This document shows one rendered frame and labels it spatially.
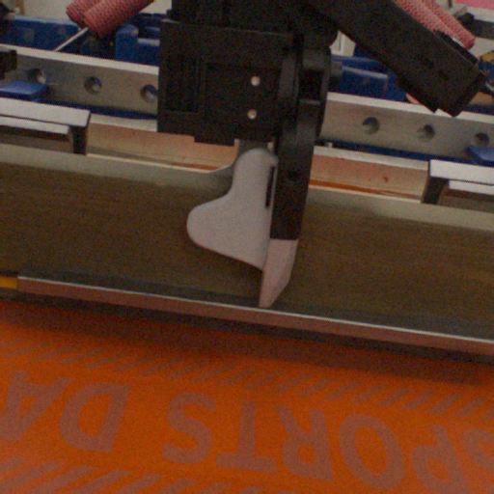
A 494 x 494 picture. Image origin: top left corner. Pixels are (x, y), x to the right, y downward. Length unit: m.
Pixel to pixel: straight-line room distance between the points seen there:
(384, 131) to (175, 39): 0.50
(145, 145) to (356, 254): 0.39
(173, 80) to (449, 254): 0.18
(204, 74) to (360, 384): 0.20
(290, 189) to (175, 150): 0.41
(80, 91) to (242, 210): 0.48
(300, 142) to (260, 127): 0.03
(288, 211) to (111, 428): 0.14
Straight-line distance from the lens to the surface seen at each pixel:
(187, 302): 0.34
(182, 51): 0.29
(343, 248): 0.34
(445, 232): 0.35
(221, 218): 0.31
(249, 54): 0.29
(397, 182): 0.70
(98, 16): 1.12
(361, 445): 0.32
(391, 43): 0.30
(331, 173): 0.69
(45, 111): 0.58
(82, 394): 0.33
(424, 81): 0.31
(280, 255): 0.31
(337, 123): 0.74
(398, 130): 0.76
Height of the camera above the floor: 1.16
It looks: 24 degrees down
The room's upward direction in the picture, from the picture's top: 9 degrees clockwise
